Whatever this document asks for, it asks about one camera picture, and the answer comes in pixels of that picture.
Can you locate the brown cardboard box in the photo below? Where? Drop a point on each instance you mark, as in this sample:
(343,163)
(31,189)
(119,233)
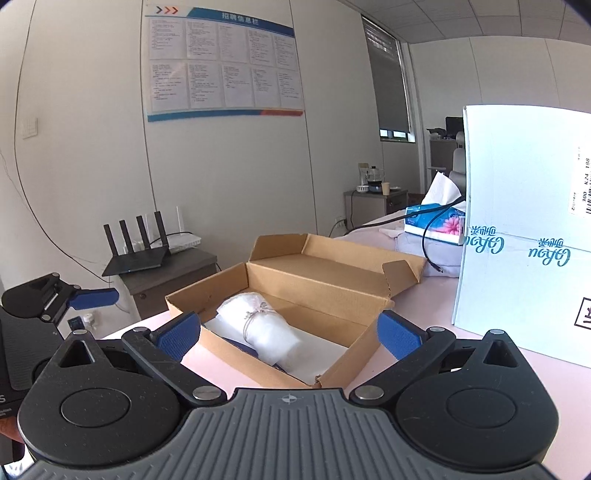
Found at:
(323,281)

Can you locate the low grey cabinet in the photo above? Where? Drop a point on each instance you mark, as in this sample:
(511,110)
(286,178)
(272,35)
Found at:
(369,210)

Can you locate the grey office chair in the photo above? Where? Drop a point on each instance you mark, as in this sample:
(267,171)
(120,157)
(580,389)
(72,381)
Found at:
(458,161)

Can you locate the floral tissue box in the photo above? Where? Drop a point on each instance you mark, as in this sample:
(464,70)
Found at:
(438,228)

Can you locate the black router with antennas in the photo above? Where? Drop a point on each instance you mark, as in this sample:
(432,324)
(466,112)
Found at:
(138,263)

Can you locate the white router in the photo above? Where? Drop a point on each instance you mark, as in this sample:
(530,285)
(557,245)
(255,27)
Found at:
(184,241)

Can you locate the white paper sheet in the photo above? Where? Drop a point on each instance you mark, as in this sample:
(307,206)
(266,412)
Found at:
(323,360)

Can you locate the white cloth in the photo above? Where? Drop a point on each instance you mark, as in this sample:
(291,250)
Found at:
(272,337)

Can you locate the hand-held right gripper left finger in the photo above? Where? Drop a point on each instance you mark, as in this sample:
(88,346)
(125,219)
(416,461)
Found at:
(178,334)

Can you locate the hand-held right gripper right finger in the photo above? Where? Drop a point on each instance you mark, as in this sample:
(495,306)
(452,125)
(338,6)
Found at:
(399,333)

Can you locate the brown router cabinet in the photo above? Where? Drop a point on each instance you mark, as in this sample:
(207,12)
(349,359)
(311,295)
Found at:
(152,288)

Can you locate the grey window blind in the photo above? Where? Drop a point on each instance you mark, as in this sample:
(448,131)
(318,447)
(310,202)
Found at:
(390,83)

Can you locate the electric kettle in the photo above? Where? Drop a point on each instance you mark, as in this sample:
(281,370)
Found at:
(375,182)

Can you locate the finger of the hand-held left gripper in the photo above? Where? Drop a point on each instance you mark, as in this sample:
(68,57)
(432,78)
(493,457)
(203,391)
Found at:
(94,298)

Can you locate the blue carton with shipping label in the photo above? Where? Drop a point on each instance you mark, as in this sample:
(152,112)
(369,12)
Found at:
(517,194)

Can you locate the white wall switch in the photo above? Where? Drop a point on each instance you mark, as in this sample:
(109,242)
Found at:
(30,128)

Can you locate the wall poster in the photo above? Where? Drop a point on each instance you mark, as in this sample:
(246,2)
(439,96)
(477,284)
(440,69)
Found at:
(221,60)

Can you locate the pink tablecloth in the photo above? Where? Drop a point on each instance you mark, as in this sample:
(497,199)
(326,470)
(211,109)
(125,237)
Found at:
(429,304)

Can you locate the black monitor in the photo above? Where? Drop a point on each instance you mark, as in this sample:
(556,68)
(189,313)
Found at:
(455,127)

